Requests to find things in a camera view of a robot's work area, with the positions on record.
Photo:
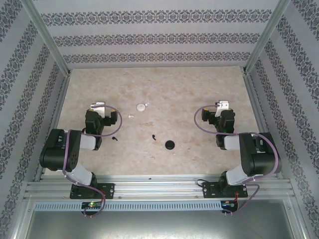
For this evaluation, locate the black earbud charging case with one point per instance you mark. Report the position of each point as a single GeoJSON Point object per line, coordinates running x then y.
{"type": "Point", "coordinates": [170, 145]}

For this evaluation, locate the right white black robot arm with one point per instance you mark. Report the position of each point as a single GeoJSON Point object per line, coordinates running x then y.
{"type": "Point", "coordinates": [259, 159]}

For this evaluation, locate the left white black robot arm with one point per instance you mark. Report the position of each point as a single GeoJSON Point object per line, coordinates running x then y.
{"type": "Point", "coordinates": [57, 149]}

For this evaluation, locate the left controller circuit board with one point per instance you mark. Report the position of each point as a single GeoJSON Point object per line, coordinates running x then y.
{"type": "Point", "coordinates": [92, 204]}

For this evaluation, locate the controller circuit board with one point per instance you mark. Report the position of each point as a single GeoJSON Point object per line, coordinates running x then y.
{"type": "Point", "coordinates": [92, 204]}
{"type": "Point", "coordinates": [228, 204]}

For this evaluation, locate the right controller circuit board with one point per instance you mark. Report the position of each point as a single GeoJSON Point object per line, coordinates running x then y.
{"type": "Point", "coordinates": [228, 204]}

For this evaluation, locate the grey metal sheet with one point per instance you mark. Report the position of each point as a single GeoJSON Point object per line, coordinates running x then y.
{"type": "Point", "coordinates": [159, 224]}

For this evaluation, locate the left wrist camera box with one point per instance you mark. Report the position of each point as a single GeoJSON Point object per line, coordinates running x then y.
{"type": "Point", "coordinates": [99, 107]}

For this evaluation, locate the aluminium table side rail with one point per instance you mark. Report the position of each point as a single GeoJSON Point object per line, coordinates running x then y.
{"type": "Point", "coordinates": [59, 107]}
{"type": "Point", "coordinates": [257, 107]}

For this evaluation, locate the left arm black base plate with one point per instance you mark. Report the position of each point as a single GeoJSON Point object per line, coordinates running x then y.
{"type": "Point", "coordinates": [109, 189]}

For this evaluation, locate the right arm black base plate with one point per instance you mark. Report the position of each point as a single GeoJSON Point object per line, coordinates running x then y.
{"type": "Point", "coordinates": [208, 190]}

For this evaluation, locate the aluminium frame post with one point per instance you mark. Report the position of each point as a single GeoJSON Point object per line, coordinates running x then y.
{"type": "Point", "coordinates": [47, 37]}
{"type": "Point", "coordinates": [266, 37]}

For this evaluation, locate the aluminium mounting rail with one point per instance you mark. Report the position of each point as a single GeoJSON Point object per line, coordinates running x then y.
{"type": "Point", "coordinates": [159, 186]}

